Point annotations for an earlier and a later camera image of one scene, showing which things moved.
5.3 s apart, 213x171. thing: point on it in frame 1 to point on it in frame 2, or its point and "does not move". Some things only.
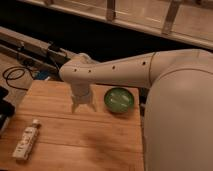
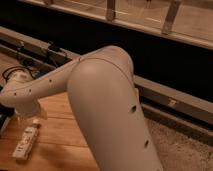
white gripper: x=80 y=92 to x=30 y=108
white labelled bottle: x=26 y=141 does not move
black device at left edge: x=6 y=109 does not move
